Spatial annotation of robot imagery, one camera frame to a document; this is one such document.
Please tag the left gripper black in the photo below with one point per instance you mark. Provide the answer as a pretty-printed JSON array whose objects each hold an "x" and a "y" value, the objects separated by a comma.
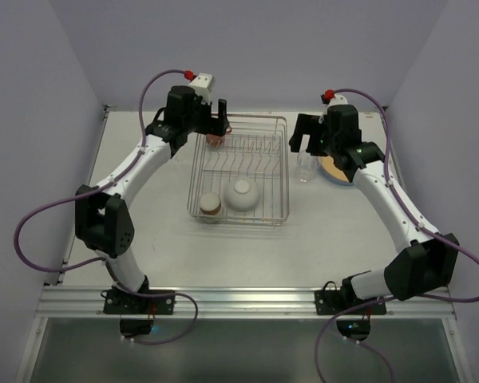
[{"x": 214, "y": 120}]

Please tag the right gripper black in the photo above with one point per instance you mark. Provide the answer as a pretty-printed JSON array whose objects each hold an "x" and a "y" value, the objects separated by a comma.
[{"x": 307, "y": 130}]

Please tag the pink mug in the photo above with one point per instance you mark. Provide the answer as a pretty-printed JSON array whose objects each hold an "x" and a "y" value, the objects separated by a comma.
[{"x": 215, "y": 141}]

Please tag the clear drinking glass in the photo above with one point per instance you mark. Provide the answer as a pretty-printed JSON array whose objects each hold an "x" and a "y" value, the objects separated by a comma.
[{"x": 307, "y": 167}]

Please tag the yellow plate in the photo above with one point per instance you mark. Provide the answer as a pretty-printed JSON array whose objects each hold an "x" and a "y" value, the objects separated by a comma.
[{"x": 328, "y": 163}]

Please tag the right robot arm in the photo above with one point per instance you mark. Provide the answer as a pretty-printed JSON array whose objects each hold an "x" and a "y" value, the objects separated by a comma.
[{"x": 422, "y": 263}]

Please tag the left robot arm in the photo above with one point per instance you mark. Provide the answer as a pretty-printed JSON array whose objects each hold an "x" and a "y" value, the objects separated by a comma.
[{"x": 102, "y": 219}]

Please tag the white bowl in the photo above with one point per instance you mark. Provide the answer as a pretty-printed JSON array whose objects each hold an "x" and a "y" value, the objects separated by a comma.
[{"x": 241, "y": 194}]

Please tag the white and brown cup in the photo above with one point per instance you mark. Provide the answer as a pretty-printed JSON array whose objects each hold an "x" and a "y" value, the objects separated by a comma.
[{"x": 210, "y": 203}]

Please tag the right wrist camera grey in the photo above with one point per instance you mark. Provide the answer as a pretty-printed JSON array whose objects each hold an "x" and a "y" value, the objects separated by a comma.
[{"x": 333, "y": 99}]

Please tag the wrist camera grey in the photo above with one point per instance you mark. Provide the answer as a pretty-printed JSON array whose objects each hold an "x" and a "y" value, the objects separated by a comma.
[
  {"x": 203, "y": 85},
  {"x": 333, "y": 99}
]

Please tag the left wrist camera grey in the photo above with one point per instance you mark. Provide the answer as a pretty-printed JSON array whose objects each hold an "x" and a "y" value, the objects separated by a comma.
[{"x": 203, "y": 85}]

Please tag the metal wire dish rack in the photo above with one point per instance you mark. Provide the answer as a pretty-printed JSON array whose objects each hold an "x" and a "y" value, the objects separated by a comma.
[{"x": 257, "y": 149}]

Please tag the aluminium front rail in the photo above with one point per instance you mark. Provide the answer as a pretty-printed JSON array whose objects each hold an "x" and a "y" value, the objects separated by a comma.
[{"x": 231, "y": 303}]

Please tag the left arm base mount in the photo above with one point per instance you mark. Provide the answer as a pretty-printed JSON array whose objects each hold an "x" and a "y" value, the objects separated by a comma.
[{"x": 118, "y": 302}]

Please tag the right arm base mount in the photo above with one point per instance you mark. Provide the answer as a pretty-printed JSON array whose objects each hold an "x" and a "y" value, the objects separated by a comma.
[{"x": 331, "y": 300}]

